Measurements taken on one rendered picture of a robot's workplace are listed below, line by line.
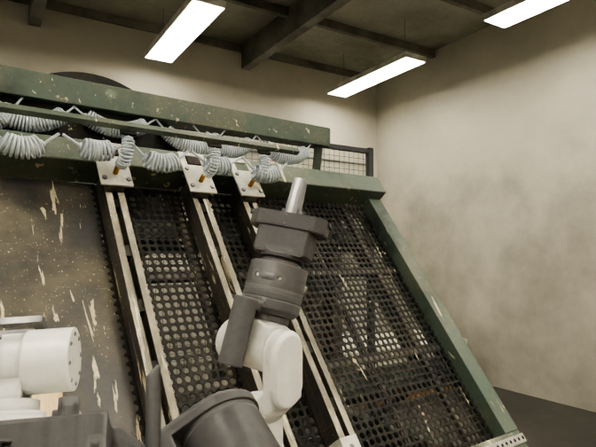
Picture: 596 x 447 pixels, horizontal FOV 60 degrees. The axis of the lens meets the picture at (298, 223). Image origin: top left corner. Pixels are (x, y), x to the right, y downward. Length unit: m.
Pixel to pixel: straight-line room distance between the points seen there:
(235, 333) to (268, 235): 0.15
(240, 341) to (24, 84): 1.62
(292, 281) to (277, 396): 0.16
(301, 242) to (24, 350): 0.38
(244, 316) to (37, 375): 0.27
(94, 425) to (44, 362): 0.20
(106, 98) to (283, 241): 1.56
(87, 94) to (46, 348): 1.70
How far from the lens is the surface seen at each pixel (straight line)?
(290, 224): 0.76
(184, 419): 0.58
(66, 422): 0.40
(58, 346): 0.59
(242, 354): 0.72
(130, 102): 2.25
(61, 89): 2.19
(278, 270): 0.73
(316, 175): 2.20
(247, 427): 0.56
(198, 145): 2.30
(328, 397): 1.57
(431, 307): 2.16
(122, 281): 1.51
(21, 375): 0.59
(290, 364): 0.74
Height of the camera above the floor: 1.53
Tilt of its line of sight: 4 degrees up
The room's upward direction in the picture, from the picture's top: straight up
